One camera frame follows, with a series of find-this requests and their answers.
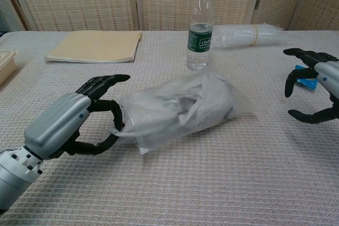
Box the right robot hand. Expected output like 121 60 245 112
283 48 339 125

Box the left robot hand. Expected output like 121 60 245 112
23 74 131 161

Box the translucent plastic bag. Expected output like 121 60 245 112
109 70 259 156

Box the clear plastic bag bundle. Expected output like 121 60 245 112
211 23 289 50

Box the blue snack packet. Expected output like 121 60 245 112
294 64 318 89

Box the beige paper folder stack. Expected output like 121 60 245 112
44 30 143 64

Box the beige lidded food container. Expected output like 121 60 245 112
0 50 17 87

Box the woven white tablecloth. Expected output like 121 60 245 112
0 29 339 226

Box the clear plastic water bottle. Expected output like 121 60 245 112
186 0 215 70

